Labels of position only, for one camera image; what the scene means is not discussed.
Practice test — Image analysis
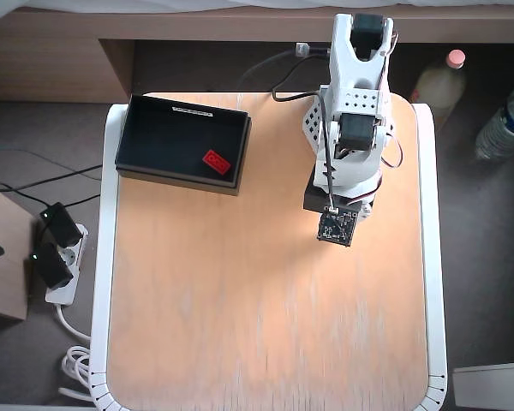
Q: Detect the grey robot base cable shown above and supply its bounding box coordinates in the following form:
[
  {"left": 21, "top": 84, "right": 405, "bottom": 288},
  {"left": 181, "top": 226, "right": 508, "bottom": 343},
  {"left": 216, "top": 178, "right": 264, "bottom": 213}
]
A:
[{"left": 237, "top": 42, "right": 332, "bottom": 86}]

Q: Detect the black camera circuit board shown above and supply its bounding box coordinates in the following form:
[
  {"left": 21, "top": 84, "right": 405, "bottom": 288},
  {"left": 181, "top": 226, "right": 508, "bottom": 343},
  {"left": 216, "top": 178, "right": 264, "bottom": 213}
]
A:
[{"left": 316, "top": 206, "right": 360, "bottom": 250}]

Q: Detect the red lego block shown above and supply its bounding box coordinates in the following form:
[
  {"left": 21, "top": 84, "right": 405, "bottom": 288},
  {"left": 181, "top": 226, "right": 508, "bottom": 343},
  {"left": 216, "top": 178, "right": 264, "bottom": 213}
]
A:
[{"left": 201, "top": 148, "right": 233, "bottom": 176}]

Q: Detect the black floor cable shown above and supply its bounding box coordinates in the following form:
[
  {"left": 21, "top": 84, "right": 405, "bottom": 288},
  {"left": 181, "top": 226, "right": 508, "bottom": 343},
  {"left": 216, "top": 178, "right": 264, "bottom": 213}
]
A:
[
  {"left": 63, "top": 193, "right": 103, "bottom": 209},
  {"left": 0, "top": 164, "right": 103, "bottom": 211}
]

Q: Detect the yellow bottle pink cap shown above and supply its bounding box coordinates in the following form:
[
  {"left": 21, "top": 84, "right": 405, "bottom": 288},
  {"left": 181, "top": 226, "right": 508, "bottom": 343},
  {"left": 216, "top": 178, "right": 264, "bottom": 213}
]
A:
[{"left": 410, "top": 49, "right": 468, "bottom": 129}]

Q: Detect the brown wooden bed frame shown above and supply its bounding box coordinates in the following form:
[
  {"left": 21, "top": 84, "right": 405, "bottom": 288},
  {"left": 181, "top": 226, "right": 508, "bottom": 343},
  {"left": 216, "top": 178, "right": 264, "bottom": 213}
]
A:
[{"left": 0, "top": 8, "right": 514, "bottom": 104}]

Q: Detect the clear plastic water bottle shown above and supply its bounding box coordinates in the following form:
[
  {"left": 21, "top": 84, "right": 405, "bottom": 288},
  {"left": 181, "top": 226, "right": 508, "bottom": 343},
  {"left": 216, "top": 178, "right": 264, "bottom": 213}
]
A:
[{"left": 475, "top": 83, "right": 514, "bottom": 162}]

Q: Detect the white power strip cable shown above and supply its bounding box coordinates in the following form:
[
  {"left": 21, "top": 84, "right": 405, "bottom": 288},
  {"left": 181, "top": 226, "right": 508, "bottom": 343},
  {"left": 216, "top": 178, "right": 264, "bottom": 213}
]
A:
[{"left": 55, "top": 301, "right": 93, "bottom": 402}]

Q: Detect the white box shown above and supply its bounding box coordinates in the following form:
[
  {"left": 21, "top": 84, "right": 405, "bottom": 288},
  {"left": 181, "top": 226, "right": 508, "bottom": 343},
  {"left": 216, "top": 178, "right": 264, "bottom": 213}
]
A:
[{"left": 451, "top": 361, "right": 514, "bottom": 410}]

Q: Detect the black cardboard box bin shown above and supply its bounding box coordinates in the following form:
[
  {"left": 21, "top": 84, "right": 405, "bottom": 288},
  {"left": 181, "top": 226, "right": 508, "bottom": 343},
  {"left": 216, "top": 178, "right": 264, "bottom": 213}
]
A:
[{"left": 114, "top": 93, "right": 253, "bottom": 197}]

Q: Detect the brown cardboard box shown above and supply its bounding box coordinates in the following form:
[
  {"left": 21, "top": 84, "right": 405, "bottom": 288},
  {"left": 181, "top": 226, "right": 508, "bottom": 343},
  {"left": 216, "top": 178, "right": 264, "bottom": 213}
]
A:
[{"left": 0, "top": 179, "right": 38, "bottom": 322}]

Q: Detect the white table frame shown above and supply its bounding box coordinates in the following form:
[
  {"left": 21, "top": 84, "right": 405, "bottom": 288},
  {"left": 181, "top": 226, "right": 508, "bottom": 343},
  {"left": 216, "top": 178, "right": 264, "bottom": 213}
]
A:
[{"left": 88, "top": 102, "right": 449, "bottom": 411}]

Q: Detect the black camera cable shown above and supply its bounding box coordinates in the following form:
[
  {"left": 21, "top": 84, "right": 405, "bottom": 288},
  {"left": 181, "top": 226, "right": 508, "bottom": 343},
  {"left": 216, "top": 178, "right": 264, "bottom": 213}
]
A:
[{"left": 270, "top": 87, "right": 338, "bottom": 211}]

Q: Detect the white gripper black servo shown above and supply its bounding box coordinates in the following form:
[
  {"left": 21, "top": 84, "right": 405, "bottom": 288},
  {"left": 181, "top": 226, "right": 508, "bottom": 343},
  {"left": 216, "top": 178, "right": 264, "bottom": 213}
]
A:
[{"left": 302, "top": 173, "right": 377, "bottom": 230}]

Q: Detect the black power adapter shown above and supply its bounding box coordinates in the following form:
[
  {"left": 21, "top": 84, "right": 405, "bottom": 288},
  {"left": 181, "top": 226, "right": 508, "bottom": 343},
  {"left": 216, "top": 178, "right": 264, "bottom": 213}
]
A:
[
  {"left": 38, "top": 202, "right": 82, "bottom": 248},
  {"left": 28, "top": 242, "right": 75, "bottom": 289}
]

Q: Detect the white power strip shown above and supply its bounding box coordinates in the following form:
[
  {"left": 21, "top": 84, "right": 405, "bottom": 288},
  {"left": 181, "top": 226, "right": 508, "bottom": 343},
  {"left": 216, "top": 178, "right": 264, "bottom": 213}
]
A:
[{"left": 45, "top": 222, "right": 89, "bottom": 306}]

